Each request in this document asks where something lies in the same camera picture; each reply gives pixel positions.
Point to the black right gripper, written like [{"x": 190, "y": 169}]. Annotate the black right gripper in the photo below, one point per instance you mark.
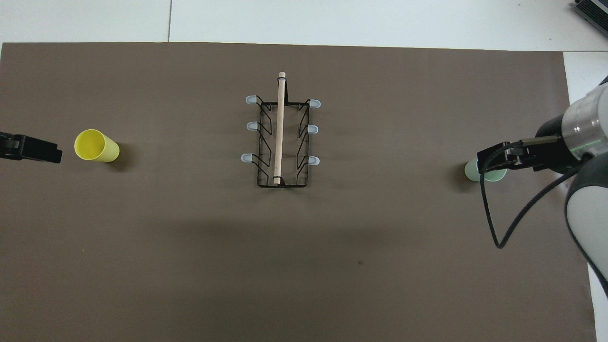
[{"x": 551, "y": 154}]

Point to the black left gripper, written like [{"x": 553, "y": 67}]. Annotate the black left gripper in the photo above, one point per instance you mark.
[{"x": 7, "y": 147}]

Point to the pale green plastic cup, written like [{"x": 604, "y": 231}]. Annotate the pale green plastic cup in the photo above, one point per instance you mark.
[{"x": 472, "y": 173}]

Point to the yellow plastic cup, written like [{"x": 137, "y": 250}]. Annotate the yellow plastic cup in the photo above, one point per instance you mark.
[{"x": 97, "y": 146}]

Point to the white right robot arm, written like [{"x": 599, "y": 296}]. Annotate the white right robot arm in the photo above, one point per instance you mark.
[{"x": 586, "y": 209}]

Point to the grey ribbed device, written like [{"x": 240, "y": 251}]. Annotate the grey ribbed device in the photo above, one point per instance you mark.
[{"x": 593, "y": 14}]

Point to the brown table mat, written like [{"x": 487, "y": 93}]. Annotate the brown table mat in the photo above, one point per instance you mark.
[{"x": 285, "y": 261}]

